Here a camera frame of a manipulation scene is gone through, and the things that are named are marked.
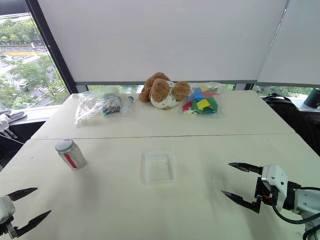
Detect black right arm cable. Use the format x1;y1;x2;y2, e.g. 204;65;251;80
271;202;320;240

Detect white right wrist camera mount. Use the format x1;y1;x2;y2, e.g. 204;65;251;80
260;164;289;209

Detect clear bag of coloured pieces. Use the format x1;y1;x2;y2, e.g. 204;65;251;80
180;81;227;120

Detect clear jar with coloured pieces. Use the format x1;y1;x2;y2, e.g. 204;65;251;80
100;86;123;118

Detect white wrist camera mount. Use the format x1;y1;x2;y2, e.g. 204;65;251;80
260;164;289;209
0;195;17;225

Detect black slippers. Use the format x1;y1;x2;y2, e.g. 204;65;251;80
0;110;28;124

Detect brown plush teddy bear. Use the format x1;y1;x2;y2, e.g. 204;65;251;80
138;72;192;111

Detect clear plastic tray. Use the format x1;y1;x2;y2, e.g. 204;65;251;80
141;149;177;185

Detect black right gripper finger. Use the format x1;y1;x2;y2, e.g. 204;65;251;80
228;162;264;175
220;189;262;214

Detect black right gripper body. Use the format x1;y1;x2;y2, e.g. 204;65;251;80
254;176;279;206

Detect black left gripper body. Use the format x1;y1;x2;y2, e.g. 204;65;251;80
4;216;19;239

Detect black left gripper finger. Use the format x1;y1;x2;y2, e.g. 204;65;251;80
14;209;52;238
5;187;39;202

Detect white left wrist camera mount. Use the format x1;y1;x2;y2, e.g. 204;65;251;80
0;195;17;225

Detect crumpled clear plastic bag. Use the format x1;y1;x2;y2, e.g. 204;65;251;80
74;87;107;126

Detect narrow white roller blind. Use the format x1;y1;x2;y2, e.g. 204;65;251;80
256;0;320;88

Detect black window frame pillar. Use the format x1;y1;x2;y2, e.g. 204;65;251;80
25;0;88;95

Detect dark green cup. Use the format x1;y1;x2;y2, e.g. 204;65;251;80
303;87;320;109

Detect large white roller blind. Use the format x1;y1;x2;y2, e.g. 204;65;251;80
37;0;290;85

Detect black backpack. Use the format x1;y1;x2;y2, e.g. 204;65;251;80
262;92;320;157

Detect clear plastic syringe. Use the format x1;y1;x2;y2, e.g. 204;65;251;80
120;96;135;117

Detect white jar lid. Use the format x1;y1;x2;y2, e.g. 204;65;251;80
54;138;76;153

